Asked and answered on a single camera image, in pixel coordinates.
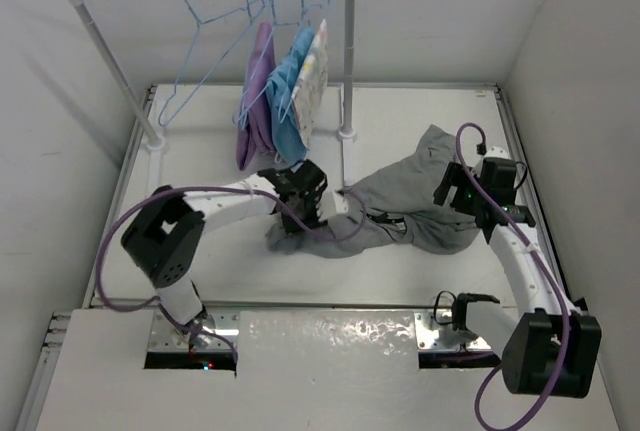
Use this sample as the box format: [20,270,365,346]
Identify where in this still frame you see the grey t shirt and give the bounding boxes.
[266,125,479,259]

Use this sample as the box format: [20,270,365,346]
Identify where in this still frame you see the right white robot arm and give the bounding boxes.
[434,154,602,398]

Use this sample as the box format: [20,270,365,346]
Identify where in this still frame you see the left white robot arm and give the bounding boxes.
[121,161,328,326]

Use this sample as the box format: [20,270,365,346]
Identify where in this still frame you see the blue garment on hanger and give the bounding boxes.
[265,27,315,165]

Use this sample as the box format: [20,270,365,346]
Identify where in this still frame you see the purple garment on hanger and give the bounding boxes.
[235,22,276,171]

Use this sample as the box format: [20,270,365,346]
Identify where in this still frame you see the white patterned garment on hanger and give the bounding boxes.
[292,19,328,150]

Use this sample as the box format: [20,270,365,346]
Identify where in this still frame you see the white foam front board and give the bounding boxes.
[14,308,621,431]

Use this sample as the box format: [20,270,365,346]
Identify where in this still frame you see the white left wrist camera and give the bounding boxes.
[318,191,350,221]

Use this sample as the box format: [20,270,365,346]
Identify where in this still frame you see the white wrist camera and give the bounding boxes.
[318,191,350,221]
[473,146,512,177]

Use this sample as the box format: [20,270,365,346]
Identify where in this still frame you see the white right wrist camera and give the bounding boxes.
[473,146,512,177]

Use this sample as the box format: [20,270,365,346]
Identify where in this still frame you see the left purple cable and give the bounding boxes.
[95,185,369,367]

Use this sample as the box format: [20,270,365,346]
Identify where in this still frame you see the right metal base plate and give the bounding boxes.
[414,310,492,354]

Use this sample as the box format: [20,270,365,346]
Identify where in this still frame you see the metal base plate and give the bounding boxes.
[147,312,240,353]
[414,310,492,354]

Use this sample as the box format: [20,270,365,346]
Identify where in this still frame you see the empty light blue wire hanger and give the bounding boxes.
[157,0,267,128]

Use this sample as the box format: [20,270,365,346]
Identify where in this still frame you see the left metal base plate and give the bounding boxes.
[147,312,240,353]

